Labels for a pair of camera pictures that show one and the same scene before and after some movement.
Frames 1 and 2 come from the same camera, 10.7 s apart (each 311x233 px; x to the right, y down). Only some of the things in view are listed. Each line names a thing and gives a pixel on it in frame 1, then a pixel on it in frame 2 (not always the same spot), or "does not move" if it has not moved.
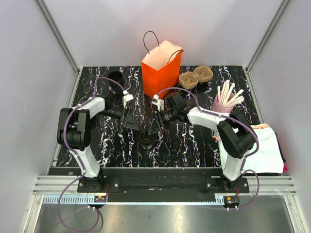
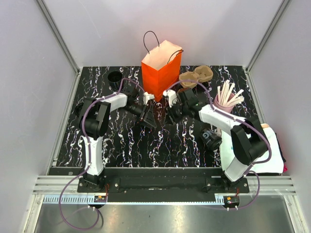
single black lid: x=144 y=139 -> x=214 y=143
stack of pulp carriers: x=189 y=79 does not move
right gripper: x=156 y=126 -> x=170 y=118
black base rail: x=158 y=185 does not move
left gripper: x=127 y=121 -> x=148 y=118
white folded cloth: x=267 y=157 does not move
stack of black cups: x=114 y=86 does not move
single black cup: x=146 y=146 -> x=209 y=132
